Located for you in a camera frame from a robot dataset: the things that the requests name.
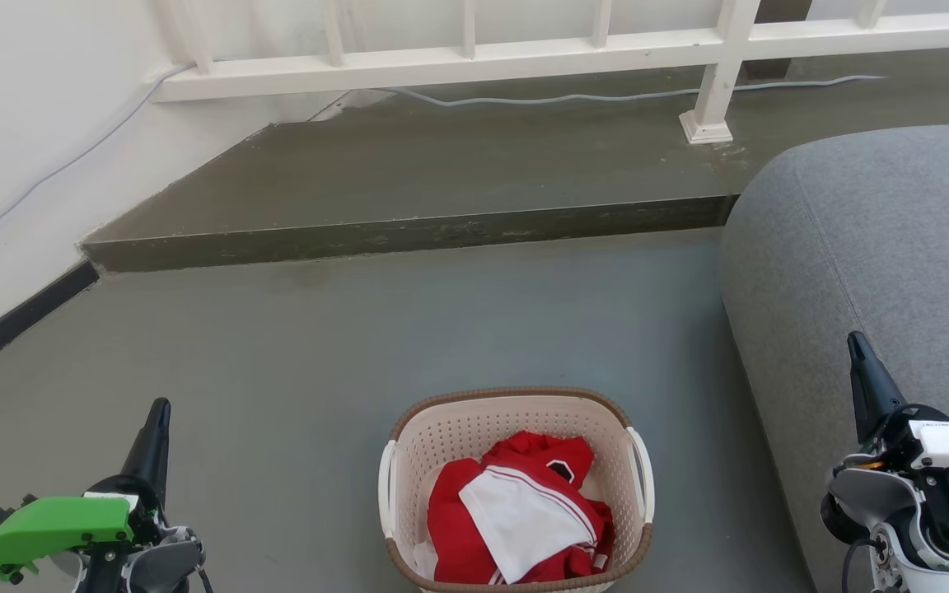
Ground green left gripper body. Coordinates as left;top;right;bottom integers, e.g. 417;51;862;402
0;474;167;583

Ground white garment with red stripes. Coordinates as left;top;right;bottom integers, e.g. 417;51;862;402
459;465;600;585

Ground light grey cable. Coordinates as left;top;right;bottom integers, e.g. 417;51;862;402
0;61;887;261

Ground cream plastic laundry basket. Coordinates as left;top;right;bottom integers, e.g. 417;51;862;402
377;386;656;593

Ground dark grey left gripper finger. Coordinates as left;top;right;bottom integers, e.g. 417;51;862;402
120;398;172;505

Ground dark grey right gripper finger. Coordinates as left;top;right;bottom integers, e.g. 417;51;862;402
846;330;909;446

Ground white wooden railing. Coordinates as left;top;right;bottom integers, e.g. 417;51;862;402
149;0;949;146

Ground grey fabric sofa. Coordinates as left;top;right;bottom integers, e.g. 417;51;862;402
719;123;949;593

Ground small white cloth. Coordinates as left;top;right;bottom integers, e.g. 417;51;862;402
412;539;441;582

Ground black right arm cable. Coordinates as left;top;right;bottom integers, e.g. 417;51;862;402
841;537;877;593

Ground black baseboard strip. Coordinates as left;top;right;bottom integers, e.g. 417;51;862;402
0;259;101;387

